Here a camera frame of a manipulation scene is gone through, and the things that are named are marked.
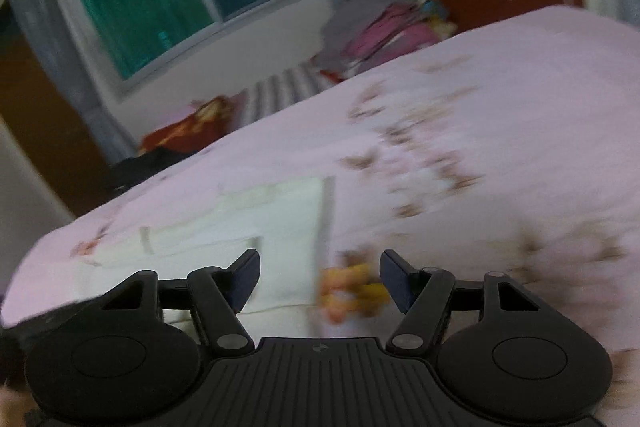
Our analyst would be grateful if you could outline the red patterned cloth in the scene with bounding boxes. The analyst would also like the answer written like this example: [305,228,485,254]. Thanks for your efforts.
[139,96,237,156]

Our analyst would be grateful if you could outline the brown wooden door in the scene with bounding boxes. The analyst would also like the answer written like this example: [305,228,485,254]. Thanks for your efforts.
[0,1,115,219]

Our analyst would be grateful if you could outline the white towel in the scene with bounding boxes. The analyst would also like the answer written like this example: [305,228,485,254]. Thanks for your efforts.
[75,174,337,339]

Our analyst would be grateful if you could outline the bed with pink floral sheet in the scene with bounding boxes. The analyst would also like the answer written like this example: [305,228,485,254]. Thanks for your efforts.
[0,4,640,427]

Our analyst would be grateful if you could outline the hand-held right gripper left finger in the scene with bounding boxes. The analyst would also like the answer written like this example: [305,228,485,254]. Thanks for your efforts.
[86,248,262,360]

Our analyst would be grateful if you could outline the black cloth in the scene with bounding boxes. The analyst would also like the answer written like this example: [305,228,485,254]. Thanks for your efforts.
[102,146,202,196]

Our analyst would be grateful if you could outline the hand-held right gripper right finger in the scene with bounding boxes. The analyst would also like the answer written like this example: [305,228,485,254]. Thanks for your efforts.
[378,249,547,358]

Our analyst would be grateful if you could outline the pile of folded clothes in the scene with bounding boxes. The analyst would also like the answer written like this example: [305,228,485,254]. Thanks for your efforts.
[310,0,459,84]

